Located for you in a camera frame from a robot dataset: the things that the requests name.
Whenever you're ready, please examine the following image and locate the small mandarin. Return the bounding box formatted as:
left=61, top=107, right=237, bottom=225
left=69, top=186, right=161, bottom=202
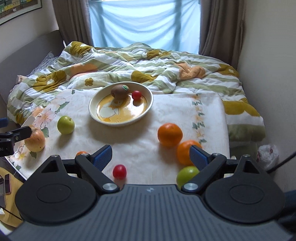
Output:
left=75, top=151, right=89, bottom=156

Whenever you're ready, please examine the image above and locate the yellow red apple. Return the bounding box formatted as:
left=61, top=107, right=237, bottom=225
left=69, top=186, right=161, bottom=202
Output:
left=25, top=129, right=46, bottom=153

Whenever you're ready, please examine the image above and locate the green round fruit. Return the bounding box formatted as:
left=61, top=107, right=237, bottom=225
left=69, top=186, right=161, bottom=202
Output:
left=176, top=166, right=200, bottom=189

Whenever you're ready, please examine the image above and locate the small red tomato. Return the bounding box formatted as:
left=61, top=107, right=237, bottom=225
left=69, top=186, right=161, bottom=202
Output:
left=112, top=164, right=127, bottom=180
left=132, top=90, right=142, bottom=101

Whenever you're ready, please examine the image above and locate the brown kiwi with sticker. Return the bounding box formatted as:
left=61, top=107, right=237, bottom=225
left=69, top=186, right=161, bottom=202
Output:
left=110, top=84, right=130, bottom=100

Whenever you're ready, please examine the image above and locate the large orange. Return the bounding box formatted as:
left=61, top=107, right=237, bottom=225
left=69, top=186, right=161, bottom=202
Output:
left=157, top=123, right=183, bottom=148
left=177, top=140, right=202, bottom=166

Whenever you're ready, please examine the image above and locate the white floral tablecloth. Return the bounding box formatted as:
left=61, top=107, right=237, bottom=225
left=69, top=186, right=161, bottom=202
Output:
left=8, top=90, right=229, bottom=184

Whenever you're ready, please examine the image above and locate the small green apple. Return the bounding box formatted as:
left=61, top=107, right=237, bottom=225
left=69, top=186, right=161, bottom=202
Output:
left=57, top=115, right=75, bottom=135

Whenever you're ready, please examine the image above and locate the white plastic bag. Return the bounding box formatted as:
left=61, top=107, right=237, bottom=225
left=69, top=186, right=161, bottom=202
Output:
left=257, top=144, right=279, bottom=171

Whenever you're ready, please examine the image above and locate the cream bowl with duck print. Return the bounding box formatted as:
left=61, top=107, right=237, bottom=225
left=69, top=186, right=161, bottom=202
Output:
left=88, top=82, right=154, bottom=126

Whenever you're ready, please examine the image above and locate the grey headboard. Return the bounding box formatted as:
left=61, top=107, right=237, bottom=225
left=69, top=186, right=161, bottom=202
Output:
left=1, top=30, right=64, bottom=102

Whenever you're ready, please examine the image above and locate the patterned pillow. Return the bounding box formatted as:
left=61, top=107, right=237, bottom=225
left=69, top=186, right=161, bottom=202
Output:
left=16, top=52, right=59, bottom=84

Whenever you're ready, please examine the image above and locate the green striped floral quilt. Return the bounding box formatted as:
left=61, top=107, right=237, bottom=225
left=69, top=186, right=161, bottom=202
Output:
left=7, top=41, right=266, bottom=145

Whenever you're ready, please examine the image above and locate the brown left curtain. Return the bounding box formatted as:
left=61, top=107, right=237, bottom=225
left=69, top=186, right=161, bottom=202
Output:
left=52, top=0, right=93, bottom=46

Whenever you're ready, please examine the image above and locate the brown curtain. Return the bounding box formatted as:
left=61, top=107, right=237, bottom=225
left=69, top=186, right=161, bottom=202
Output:
left=52, top=0, right=93, bottom=46
left=199, top=0, right=245, bottom=68

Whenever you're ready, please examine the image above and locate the brown right curtain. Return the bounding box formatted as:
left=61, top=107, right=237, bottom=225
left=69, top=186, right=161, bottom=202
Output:
left=199, top=0, right=245, bottom=68

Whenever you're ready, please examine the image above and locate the light blue window curtain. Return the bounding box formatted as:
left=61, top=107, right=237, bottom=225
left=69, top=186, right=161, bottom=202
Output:
left=89, top=0, right=201, bottom=54

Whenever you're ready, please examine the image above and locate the framed wall poster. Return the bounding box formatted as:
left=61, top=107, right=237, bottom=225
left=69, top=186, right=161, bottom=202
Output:
left=0, top=0, right=42, bottom=25

